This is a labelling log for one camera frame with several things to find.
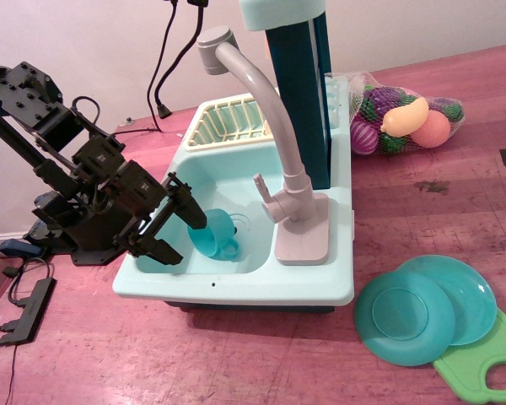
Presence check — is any grey toy faucet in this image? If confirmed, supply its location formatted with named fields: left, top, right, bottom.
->
left=196, top=25, right=333, bottom=266

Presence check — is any green plastic cutting board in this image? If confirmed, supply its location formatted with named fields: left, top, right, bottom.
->
left=433, top=310, right=506, bottom=404

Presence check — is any teal front plate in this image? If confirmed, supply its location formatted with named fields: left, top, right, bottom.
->
left=354, top=271, right=455, bottom=366

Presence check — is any teal plastic toy cup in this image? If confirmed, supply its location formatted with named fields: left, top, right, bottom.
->
left=187, top=208, right=240, bottom=261

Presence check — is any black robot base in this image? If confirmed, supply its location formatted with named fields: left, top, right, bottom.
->
left=24, top=192, right=132, bottom=266

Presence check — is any light blue toy sink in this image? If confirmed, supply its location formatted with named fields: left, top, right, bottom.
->
left=111, top=73, right=356, bottom=316

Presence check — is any black power cable right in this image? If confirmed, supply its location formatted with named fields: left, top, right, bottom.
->
left=153, top=0, right=210, bottom=120

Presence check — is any cream dish drying rack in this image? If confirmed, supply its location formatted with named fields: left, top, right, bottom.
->
left=182, top=93, right=273, bottom=152

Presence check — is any mesh bag of toy food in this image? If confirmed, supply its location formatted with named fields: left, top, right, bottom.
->
left=325, top=72, right=465, bottom=155

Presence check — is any teal plate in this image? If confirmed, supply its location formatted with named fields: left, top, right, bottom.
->
left=354, top=271, right=455, bottom=366
left=397, top=255, right=497, bottom=346

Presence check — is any orange toy fruit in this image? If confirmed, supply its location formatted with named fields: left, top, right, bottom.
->
left=411, top=111, right=450, bottom=149

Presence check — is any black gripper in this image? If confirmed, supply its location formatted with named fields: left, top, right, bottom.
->
left=73, top=135, right=207, bottom=265

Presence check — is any black power cable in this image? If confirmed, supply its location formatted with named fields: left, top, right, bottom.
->
left=153, top=0, right=210, bottom=120
left=147, top=0, right=179, bottom=134

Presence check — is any black usb hub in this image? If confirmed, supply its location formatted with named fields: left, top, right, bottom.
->
left=0, top=277, right=57, bottom=346

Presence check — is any blue clamp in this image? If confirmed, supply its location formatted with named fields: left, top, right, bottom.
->
left=0, top=239, right=45, bottom=258

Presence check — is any black power cable left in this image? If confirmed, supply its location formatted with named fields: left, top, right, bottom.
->
left=147, top=0, right=179, bottom=134

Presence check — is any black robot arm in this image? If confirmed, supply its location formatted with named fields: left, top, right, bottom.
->
left=0, top=62, right=207, bottom=266

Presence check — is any teal rear plate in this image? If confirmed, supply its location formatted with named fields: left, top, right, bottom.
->
left=397, top=255, right=497, bottom=346

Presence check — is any yellow toy mango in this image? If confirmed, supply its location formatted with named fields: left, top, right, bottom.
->
left=380, top=97, right=429, bottom=138

